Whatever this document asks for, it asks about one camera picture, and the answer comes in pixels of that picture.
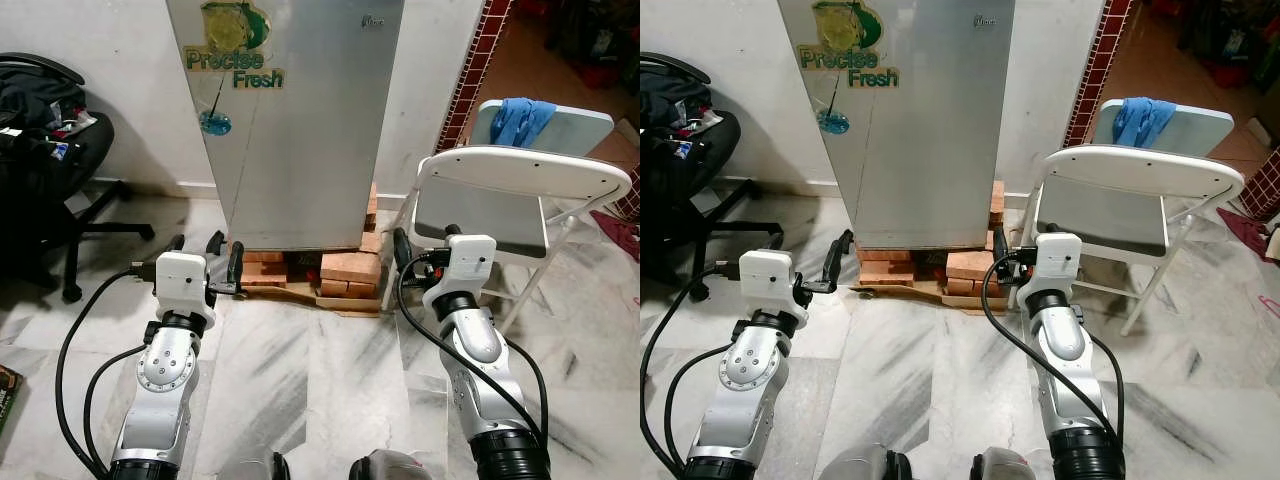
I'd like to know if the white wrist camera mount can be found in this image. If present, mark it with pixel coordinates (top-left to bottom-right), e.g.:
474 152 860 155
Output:
1018 232 1084 301
422 234 499 309
155 252 217 329
737 250 798 323

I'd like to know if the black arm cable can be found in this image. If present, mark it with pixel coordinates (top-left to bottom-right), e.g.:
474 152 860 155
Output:
395 262 549 451
641 260 766 480
83 343 153 479
980 260 1121 449
665 342 739 476
1083 332 1126 446
55 260 161 480
498 335 551 446

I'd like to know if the wooden pallet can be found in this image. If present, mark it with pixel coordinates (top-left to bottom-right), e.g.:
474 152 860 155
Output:
850 272 1011 317
213 270 386 317

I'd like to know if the grey robot right leg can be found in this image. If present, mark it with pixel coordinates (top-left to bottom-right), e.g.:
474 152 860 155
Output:
968 447 1043 480
348 449 434 480

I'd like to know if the grey folding chair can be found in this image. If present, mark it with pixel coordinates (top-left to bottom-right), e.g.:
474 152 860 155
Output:
1092 98 1233 156
468 97 617 159

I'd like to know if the grey robot leg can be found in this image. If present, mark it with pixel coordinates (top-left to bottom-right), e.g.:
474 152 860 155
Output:
815 445 913 480
968 447 1043 480
348 449 434 480
215 450 293 480

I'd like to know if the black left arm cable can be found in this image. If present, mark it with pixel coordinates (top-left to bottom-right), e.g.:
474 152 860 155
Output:
55 260 161 480
665 342 739 476
83 343 153 479
641 260 766 480

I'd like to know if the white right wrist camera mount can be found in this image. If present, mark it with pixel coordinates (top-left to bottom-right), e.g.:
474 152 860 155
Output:
422 234 499 309
1018 232 1084 301

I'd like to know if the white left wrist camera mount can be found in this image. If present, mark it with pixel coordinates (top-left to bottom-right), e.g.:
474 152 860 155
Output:
737 250 798 323
155 252 217 329

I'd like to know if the silver fridge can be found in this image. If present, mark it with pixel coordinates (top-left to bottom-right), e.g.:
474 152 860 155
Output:
777 0 1017 251
165 0 406 251

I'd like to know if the black office chair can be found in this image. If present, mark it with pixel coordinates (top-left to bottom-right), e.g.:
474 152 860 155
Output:
0 53 157 304
640 52 777 304

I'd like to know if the white folding chair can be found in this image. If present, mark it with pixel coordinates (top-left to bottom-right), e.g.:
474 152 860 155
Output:
1008 145 1246 337
383 146 634 337

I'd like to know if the grey robot left leg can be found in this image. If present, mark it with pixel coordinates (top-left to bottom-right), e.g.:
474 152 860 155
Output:
815 445 913 480
215 450 293 480

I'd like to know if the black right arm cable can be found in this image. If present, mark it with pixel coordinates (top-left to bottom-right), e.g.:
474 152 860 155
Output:
498 335 551 446
980 260 1121 449
1083 332 1126 446
395 262 549 451

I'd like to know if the black bag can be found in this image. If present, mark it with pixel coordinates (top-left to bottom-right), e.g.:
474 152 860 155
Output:
640 70 723 166
0 68 101 166

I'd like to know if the blue cloth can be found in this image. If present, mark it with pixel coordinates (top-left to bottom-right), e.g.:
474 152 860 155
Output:
1112 97 1179 149
489 97 558 149

